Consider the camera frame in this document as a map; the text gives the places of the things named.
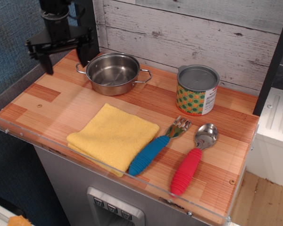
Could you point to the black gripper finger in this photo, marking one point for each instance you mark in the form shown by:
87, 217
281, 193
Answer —
83, 49
45, 62

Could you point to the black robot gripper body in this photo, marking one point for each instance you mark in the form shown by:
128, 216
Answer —
57, 35

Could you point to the silver steel pot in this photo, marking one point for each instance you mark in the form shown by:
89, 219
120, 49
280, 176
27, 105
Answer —
114, 74

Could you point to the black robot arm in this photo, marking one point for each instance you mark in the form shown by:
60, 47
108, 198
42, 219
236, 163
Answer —
57, 7

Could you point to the yellow folded rag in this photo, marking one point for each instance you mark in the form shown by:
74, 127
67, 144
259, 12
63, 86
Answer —
113, 138

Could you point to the green orange patterned can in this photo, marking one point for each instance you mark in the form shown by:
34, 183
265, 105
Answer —
196, 89

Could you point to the grey toy fridge cabinet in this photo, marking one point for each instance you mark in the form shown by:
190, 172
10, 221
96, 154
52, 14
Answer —
71, 179

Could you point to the clear acrylic table guard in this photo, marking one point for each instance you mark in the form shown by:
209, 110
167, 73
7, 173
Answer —
44, 109

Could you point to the silver dispenser panel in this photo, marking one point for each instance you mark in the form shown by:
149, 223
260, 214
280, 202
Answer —
110, 211

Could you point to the orange object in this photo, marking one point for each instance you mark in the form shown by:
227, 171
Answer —
18, 221

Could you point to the white toy sink unit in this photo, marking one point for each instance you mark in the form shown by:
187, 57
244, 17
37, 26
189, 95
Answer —
265, 158

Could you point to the blue handled fork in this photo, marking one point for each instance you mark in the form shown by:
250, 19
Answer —
151, 150

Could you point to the red handled spoon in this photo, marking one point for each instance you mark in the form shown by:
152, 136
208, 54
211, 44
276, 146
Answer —
205, 137

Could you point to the dark vertical post right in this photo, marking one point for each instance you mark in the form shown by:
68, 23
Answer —
270, 76

